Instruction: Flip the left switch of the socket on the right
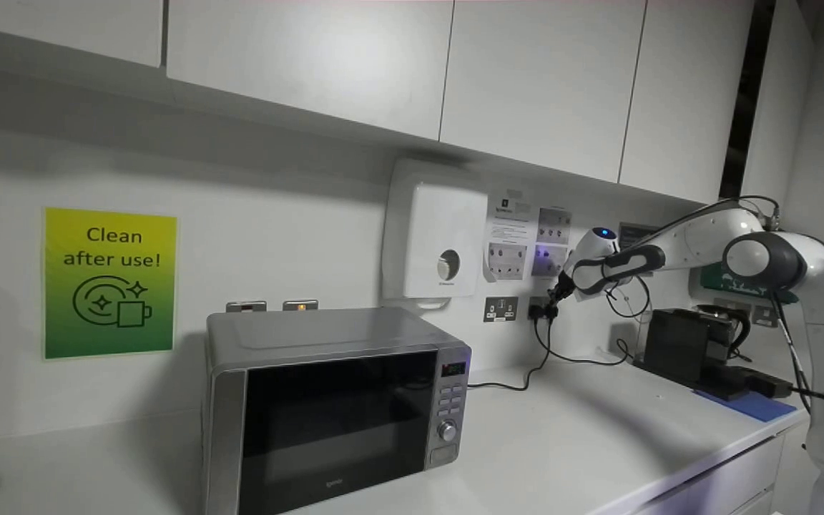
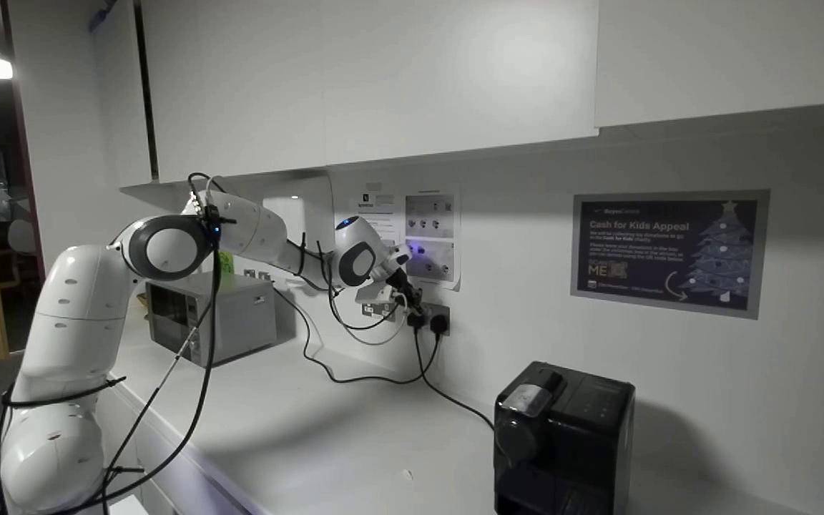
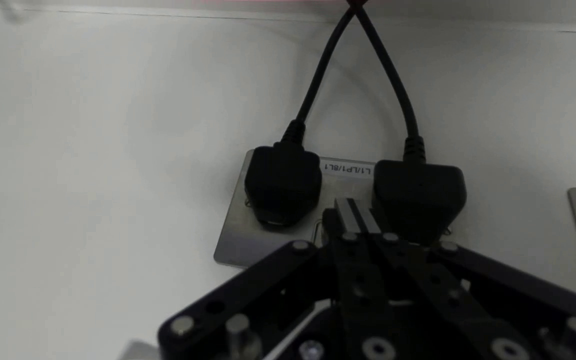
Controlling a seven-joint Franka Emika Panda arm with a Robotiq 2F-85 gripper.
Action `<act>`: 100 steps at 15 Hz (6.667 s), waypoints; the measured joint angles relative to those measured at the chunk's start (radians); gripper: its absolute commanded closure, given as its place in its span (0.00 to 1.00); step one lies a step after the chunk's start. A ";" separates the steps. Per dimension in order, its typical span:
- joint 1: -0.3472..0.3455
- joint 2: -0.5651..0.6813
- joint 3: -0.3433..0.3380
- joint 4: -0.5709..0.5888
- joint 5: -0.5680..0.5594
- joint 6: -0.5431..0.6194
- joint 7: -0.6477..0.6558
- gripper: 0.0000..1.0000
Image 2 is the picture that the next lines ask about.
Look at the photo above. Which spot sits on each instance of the black coffee machine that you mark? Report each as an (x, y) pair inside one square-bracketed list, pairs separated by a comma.
[(563, 439)]

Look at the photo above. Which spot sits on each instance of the black vertical wall strip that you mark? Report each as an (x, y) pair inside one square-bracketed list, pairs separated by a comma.
[(147, 96)]

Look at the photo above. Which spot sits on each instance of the dark framed Christmas tree poster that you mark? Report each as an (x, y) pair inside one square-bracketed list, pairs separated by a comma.
[(669, 252)]

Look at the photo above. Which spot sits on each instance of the white paper notice sheet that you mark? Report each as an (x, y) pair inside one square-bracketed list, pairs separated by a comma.
[(427, 225)]

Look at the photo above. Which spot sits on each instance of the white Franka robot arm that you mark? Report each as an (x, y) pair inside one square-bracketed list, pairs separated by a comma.
[(73, 316)]

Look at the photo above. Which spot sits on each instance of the green clean after use sign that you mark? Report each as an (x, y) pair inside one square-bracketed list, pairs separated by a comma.
[(226, 266)]

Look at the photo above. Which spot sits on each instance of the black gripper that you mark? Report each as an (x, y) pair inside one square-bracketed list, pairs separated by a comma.
[(403, 290)]

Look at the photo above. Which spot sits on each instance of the white wall cabinet door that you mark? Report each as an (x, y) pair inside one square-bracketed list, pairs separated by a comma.
[(273, 86), (470, 72), (729, 53)]

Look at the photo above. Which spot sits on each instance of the silver microwave oven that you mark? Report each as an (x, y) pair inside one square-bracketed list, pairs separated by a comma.
[(241, 319)]

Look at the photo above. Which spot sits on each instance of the silver double wall socket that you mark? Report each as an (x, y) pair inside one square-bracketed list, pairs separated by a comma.
[(442, 309)]

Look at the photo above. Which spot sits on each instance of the black power plug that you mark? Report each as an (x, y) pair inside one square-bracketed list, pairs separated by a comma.
[(439, 323)]

